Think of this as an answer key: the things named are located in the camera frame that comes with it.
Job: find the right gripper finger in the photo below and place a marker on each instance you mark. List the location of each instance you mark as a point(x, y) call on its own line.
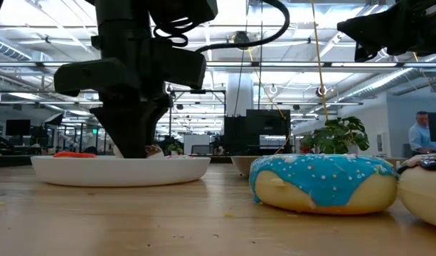
point(362, 52)
point(374, 29)

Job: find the white building column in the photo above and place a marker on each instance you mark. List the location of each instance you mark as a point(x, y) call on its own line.
point(248, 96)

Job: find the black desk monitor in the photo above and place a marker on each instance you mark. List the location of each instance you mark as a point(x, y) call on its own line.
point(17, 128)

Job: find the black background gantry frame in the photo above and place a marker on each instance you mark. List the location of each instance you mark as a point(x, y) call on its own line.
point(198, 91)

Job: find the large blue frosted donut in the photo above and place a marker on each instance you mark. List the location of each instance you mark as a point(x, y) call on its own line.
point(320, 181)

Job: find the small background plant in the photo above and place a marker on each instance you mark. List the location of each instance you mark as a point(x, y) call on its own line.
point(175, 149)

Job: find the round shallow bowl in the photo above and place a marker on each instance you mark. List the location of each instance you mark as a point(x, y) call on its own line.
point(243, 164)

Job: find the red frosted donut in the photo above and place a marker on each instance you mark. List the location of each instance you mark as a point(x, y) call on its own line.
point(75, 155)

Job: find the person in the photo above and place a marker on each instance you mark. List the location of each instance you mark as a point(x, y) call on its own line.
point(420, 137)

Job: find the green potted plant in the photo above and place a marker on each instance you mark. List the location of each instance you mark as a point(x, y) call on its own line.
point(335, 137)

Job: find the large chocolate glazed donut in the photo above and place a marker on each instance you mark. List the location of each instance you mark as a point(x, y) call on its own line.
point(424, 192)

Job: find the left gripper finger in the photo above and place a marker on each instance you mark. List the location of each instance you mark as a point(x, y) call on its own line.
point(155, 113)
point(127, 131)

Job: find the chocolate sprinkled donut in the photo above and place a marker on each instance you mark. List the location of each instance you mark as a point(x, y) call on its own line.
point(156, 152)

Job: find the white round plate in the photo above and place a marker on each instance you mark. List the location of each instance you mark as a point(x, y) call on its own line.
point(96, 172)

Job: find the white pink sprinkled donut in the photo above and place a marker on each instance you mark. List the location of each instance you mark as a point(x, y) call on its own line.
point(180, 156)

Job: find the white background cabinet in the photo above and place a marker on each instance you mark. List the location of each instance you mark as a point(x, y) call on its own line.
point(196, 140)

